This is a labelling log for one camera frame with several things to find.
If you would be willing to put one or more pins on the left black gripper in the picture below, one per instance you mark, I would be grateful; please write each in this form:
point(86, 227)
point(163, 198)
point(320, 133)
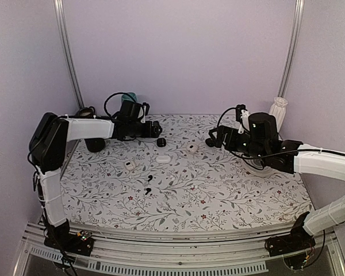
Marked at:
point(156, 132)

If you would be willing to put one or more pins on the metal frame post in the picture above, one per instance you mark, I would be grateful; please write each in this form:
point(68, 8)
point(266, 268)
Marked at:
point(295, 33)
point(62, 28)

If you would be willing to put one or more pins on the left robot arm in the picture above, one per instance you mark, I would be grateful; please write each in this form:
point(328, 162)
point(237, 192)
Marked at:
point(47, 148)

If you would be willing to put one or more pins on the teal cup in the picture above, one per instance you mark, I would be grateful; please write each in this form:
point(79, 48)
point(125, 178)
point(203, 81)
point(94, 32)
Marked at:
point(128, 96)

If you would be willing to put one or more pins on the round white earbud case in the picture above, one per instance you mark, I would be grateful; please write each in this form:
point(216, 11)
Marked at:
point(192, 148)

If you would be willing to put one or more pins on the white case with black window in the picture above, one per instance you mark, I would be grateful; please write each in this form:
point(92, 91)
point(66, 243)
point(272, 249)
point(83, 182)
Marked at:
point(129, 165)

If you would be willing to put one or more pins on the white ribbed vase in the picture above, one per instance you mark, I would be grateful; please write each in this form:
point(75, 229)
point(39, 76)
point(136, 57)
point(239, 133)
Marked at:
point(278, 110)

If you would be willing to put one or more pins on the grey mug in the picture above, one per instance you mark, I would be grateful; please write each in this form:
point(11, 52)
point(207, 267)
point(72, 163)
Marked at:
point(87, 112)

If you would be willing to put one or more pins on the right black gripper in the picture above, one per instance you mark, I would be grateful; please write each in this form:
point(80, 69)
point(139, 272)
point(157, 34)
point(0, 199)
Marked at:
point(232, 133)

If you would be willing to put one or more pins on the floral table mat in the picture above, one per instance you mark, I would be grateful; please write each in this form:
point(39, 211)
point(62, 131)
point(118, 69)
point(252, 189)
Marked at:
point(208, 190)

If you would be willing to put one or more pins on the right metal frame post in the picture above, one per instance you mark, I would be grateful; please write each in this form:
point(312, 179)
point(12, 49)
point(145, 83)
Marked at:
point(295, 33)

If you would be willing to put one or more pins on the left metal frame post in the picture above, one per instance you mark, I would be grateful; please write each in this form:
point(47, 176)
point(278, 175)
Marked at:
point(62, 28)

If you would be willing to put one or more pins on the flat white earbud case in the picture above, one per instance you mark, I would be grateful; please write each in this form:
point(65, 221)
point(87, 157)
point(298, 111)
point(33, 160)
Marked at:
point(163, 159)

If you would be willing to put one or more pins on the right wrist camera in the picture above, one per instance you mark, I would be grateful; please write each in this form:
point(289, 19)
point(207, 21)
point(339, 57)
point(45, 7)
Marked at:
point(242, 115)

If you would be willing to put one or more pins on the aluminium front rail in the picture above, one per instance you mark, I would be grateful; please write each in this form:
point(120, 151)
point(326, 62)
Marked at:
point(133, 252)

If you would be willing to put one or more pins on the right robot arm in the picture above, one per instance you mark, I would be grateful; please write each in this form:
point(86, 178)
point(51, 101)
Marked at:
point(258, 139)

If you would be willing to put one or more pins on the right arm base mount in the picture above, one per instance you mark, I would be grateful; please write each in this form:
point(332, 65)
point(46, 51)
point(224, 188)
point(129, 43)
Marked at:
point(292, 242)

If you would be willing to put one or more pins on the black earbud charging case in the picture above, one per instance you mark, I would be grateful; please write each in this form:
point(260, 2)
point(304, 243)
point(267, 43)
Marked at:
point(161, 142)

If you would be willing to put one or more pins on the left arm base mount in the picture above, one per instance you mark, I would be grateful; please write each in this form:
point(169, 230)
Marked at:
point(70, 243)

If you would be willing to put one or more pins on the small black earbud case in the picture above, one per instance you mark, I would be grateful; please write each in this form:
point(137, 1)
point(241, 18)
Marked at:
point(209, 142)

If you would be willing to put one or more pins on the swirl pattern plate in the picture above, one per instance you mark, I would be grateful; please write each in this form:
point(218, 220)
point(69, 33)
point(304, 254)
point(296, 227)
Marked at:
point(257, 168)

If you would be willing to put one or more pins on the dark brown tumbler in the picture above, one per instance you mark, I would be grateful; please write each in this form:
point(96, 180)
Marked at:
point(95, 145)

